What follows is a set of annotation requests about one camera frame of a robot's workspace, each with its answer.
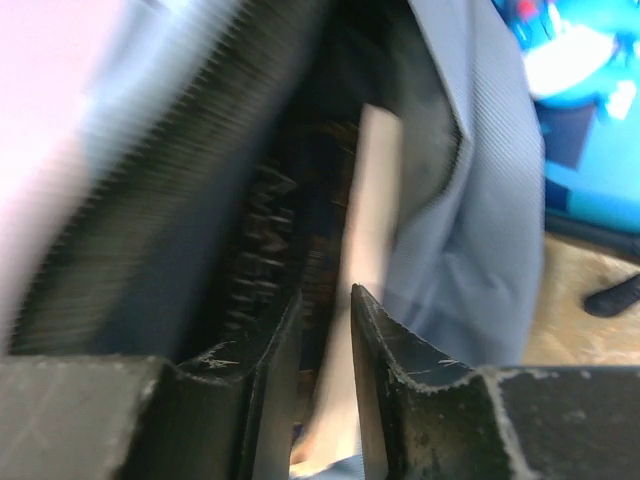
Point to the Tale of Two Cities book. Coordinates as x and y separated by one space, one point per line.
333 432

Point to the blue dinosaur pencil case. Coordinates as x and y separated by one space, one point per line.
582 65

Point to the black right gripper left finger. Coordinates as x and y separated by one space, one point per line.
226 415

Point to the blue student backpack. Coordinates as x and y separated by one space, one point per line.
211 172

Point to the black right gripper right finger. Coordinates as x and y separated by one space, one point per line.
424 415

